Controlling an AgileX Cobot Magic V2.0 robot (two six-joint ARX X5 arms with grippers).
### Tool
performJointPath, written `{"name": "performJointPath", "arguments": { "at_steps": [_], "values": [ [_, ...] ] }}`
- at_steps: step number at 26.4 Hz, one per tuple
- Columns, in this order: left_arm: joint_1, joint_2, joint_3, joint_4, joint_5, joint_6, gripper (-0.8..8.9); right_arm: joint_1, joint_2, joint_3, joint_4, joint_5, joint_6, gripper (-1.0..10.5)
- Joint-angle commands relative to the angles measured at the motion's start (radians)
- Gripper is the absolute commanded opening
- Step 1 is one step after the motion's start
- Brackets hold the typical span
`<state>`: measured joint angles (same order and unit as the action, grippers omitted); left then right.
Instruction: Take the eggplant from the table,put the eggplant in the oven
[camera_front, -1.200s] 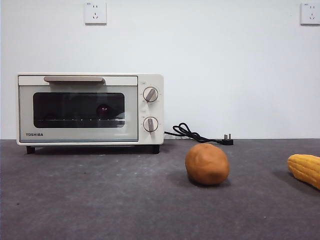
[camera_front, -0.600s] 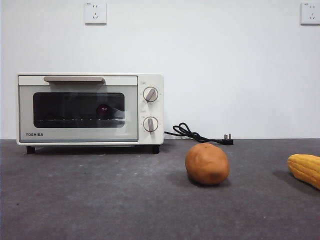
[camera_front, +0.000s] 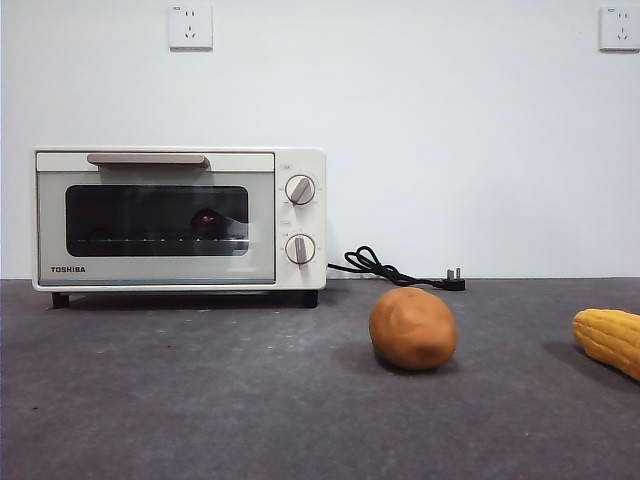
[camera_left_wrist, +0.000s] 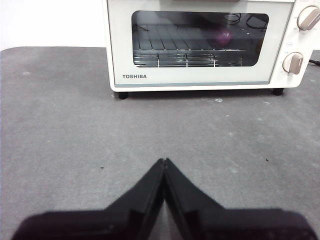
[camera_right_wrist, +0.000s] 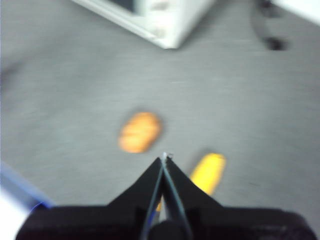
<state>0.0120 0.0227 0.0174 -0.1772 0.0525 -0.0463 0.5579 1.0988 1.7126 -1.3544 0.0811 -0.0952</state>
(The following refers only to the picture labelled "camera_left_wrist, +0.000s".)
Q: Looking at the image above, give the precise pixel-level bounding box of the metal wire oven rack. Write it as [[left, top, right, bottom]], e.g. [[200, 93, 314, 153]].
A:
[[134, 24, 251, 52]]

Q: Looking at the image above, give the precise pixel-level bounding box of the glass oven door beige handle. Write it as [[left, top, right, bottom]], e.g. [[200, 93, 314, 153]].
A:
[[106, 0, 296, 88]]

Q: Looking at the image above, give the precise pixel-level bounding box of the beige oven knob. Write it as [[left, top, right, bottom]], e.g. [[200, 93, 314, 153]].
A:
[[296, 5, 320, 31], [282, 51, 305, 75]]

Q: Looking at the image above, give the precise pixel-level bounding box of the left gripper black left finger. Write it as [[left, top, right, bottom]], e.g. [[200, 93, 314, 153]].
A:
[[11, 157, 166, 240]]

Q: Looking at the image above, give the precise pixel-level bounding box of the purple eggplant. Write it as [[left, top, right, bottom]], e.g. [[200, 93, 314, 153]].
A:
[[211, 28, 233, 47]]

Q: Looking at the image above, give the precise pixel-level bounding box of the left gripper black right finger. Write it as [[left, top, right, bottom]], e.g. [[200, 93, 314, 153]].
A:
[[163, 157, 315, 240]]

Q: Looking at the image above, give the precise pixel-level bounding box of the white Toshiba toaster oven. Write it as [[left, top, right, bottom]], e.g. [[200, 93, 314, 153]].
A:
[[101, 0, 320, 100]]

